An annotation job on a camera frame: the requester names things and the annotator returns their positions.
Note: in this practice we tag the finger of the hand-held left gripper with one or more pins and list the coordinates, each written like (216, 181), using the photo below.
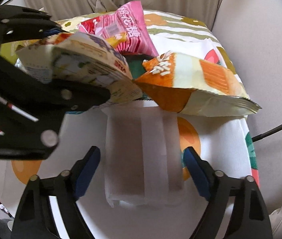
(26, 25)
(31, 92)

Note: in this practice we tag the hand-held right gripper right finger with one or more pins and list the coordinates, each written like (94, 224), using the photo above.
(195, 174)

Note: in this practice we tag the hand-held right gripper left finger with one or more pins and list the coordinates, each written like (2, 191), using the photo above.
(87, 171)

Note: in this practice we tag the green cardboard box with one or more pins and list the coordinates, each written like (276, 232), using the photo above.
(6, 52)

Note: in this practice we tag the cream snack bag purple print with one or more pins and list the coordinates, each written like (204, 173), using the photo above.
(88, 62)

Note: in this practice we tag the white fruit-print tablecloth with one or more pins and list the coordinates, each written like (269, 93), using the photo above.
(218, 139)

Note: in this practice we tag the white translucent packet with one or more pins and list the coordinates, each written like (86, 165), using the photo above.
(141, 154)

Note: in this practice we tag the black curved lamp pole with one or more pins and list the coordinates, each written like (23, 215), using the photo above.
(275, 129)

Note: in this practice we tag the orange and cream snack bag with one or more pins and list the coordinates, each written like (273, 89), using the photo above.
(205, 79)

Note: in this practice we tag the pink snack bag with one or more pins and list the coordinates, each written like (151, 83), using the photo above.
(131, 29)

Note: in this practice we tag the green striped floral blanket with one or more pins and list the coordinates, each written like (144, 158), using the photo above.
(180, 27)

